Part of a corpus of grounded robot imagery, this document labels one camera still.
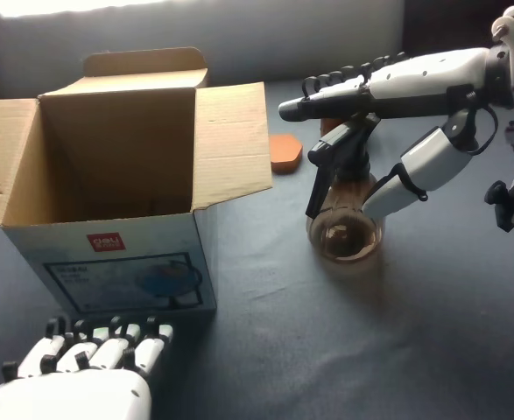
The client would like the clear glass jar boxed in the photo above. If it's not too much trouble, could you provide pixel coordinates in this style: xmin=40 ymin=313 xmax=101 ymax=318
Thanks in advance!
xmin=306 ymin=112 xmax=388 ymax=277

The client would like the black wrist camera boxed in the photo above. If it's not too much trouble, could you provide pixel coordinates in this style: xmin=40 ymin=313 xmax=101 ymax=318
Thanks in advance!
xmin=483 ymin=180 xmax=514 ymax=234

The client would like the open cardboard box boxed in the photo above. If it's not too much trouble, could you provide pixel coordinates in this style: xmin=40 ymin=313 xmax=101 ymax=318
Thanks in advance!
xmin=0 ymin=46 xmax=275 ymax=314

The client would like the grey table cloth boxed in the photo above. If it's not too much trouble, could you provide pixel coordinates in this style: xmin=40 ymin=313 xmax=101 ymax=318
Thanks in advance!
xmin=0 ymin=0 xmax=514 ymax=420

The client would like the chocolate cake toy with strawberry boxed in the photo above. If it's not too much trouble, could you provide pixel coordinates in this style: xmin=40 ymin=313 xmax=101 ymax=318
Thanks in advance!
xmin=320 ymin=116 xmax=341 ymax=137

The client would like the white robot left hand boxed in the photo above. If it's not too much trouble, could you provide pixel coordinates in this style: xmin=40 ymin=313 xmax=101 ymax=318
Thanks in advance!
xmin=0 ymin=314 xmax=175 ymax=420

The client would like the orange hexagon block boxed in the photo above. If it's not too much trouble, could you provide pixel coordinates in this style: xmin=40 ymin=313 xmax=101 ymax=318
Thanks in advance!
xmin=270 ymin=133 xmax=306 ymax=176

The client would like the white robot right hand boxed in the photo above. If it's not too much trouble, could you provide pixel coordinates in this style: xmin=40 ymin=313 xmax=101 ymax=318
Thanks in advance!
xmin=278 ymin=45 xmax=490 ymax=220

